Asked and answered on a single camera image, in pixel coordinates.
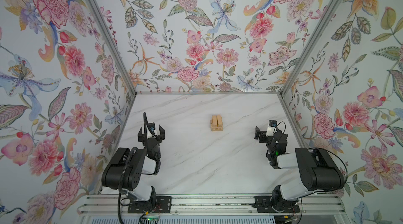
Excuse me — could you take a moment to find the wood arch block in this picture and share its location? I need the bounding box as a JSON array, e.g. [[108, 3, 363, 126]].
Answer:
[[211, 125, 224, 131]]

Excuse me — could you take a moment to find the numbered long wood block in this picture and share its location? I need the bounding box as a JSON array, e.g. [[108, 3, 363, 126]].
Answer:
[[211, 115, 218, 127]]

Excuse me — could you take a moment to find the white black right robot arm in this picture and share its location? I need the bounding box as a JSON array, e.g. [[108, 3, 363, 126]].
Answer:
[[255, 125, 347, 212]]

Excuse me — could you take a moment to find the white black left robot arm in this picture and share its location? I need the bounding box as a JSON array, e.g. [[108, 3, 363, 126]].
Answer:
[[101, 123, 165, 202]]

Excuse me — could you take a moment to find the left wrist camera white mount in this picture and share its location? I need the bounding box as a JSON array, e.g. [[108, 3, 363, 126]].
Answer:
[[147, 123, 155, 136]]

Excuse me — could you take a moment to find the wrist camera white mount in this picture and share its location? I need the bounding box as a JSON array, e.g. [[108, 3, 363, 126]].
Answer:
[[147, 123, 155, 136], [266, 120, 278, 137]]

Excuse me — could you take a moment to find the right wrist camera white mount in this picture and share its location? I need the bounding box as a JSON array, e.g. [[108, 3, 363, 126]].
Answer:
[[266, 120, 278, 137]]

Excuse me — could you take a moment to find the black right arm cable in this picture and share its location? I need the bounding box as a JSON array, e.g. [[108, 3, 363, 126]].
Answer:
[[275, 121, 348, 224]]

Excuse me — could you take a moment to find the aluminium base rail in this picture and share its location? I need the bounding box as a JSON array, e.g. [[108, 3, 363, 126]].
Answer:
[[78, 194, 345, 216]]

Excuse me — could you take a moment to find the aluminium corner post left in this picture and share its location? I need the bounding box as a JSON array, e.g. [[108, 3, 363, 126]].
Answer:
[[86, 0, 137, 98]]

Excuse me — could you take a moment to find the aluminium corner post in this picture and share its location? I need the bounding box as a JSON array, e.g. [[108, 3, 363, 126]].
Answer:
[[279, 0, 342, 98], [86, 0, 137, 98]]

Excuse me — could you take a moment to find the aluminium corner post right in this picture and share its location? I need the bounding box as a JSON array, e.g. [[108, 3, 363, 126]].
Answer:
[[279, 0, 342, 98]]

